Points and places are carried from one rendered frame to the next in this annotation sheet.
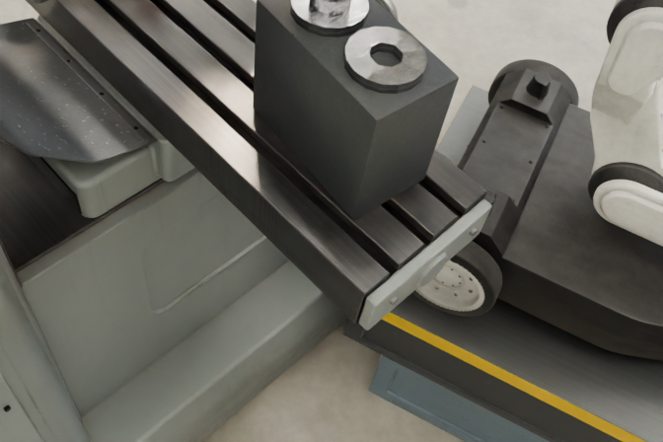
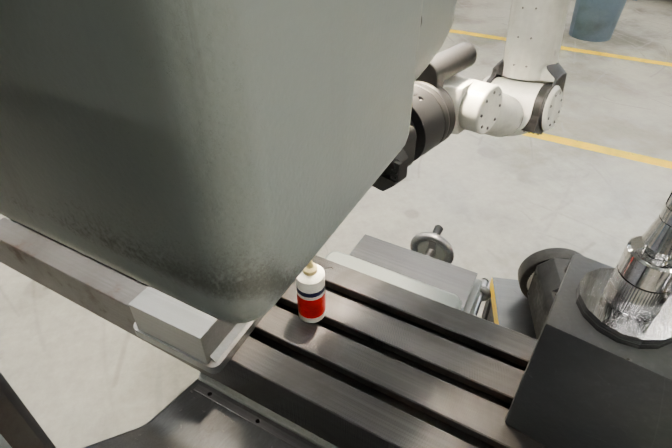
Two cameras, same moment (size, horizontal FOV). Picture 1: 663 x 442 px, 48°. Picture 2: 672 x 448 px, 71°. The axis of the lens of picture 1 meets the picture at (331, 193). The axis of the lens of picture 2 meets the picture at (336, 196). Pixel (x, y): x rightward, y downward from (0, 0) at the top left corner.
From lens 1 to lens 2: 0.60 m
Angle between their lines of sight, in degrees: 18
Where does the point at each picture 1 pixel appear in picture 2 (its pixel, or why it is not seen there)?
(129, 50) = (340, 397)
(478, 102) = (504, 289)
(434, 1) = (397, 218)
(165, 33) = (361, 360)
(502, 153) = not seen: hidden behind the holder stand
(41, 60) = (231, 433)
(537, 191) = not seen: hidden behind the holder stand
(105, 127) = not seen: outside the picture
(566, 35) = (491, 214)
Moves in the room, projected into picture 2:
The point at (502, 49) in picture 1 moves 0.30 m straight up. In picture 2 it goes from (458, 237) to (468, 186)
